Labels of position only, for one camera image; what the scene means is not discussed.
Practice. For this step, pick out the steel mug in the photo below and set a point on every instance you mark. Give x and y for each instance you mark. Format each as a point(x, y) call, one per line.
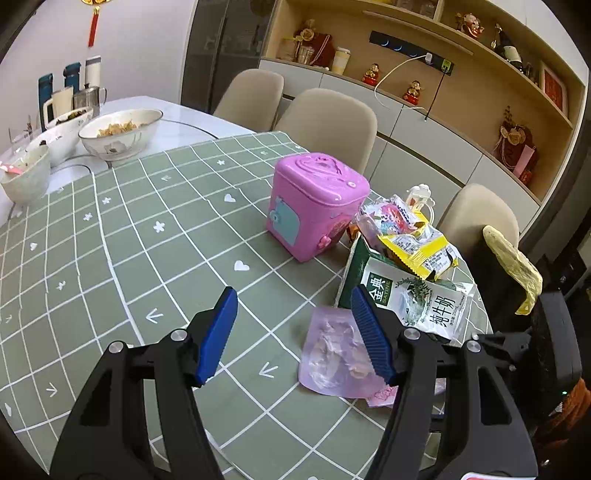
point(90, 99)

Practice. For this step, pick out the dark teal thermos bottle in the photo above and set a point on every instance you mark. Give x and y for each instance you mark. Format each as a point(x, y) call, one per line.
point(72, 76)

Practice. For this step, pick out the large white bowl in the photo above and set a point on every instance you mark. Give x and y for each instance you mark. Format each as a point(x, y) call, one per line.
point(120, 136)

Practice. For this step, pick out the large red flower bouquet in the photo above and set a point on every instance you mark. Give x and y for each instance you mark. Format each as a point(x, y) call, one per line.
point(517, 145)

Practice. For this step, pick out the red doll figurine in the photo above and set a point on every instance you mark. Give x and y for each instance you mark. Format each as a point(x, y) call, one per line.
point(412, 91)
point(371, 74)

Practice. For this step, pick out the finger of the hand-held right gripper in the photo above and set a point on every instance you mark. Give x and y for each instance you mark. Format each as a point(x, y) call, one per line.
point(508, 348)

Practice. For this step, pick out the small flower bouquet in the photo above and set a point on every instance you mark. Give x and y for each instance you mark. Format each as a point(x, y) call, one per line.
point(316, 44)

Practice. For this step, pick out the orange wrapper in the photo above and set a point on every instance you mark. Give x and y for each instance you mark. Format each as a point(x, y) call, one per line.
point(354, 230)

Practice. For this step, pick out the black trash bin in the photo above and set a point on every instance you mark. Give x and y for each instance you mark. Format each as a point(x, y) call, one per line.
point(501, 295)

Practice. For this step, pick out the pink white candy wrapper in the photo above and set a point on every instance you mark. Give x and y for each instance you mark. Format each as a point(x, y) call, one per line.
point(392, 214)

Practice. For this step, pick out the pink plastic toy box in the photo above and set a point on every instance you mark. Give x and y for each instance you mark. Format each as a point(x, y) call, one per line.
point(314, 203)

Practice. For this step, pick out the cream tumbler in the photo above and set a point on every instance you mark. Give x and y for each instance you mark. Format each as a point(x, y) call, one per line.
point(340, 60)

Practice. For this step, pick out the green checked tablecloth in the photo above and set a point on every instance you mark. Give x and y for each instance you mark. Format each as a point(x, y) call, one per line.
point(138, 258)

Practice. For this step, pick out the red gold wall ornament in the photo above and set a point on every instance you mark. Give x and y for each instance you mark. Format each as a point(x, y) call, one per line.
point(93, 27)

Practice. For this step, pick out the clear pale pink bag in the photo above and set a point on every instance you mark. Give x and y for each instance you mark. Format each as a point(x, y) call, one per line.
point(332, 350)

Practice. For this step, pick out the white thermos bottle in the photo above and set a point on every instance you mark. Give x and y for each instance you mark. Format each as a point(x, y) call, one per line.
point(93, 71)

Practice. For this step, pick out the wooden wall shelf unit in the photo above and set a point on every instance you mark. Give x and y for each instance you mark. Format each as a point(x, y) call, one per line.
point(471, 78)

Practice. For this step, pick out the yellow black snack wrapper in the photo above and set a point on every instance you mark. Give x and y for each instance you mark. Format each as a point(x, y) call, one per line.
point(415, 249)

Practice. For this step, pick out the small pink flower wrapper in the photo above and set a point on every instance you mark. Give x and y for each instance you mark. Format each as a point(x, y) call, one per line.
point(383, 397)

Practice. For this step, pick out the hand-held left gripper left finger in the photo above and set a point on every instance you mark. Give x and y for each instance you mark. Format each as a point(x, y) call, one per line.
point(214, 337)

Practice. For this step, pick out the white charger plug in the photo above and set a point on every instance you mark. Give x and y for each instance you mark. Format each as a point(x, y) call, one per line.
point(430, 58)

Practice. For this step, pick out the green plug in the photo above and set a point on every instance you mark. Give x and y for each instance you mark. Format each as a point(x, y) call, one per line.
point(446, 67)

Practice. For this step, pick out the white green milk carton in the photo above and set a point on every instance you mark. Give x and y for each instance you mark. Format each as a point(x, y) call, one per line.
point(415, 300)

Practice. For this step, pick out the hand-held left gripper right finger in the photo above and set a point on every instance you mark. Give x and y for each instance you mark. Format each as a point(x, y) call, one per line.
point(371, 339)

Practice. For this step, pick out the white yellow toy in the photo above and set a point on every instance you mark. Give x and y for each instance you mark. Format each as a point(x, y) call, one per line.
point(420, 198)

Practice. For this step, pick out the red gold fortune figurine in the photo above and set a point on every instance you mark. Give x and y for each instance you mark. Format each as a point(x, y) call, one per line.
point(470, 25)

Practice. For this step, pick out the beige chair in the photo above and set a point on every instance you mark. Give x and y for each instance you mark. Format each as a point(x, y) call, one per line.
point(480, 212)
point(251, 97)
point(328, 120)

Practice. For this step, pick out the wine bottle with panda holder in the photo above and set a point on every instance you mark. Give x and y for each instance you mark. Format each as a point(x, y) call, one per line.
point(510, 50)

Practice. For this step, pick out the dark glass cabinet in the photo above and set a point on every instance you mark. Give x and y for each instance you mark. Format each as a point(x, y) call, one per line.
point(221, 50)

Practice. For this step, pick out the black power strip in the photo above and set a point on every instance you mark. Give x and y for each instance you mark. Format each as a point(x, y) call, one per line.
point(397, 44)

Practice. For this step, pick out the red framed picture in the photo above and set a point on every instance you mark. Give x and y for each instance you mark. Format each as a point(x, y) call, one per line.
point(554, 87)

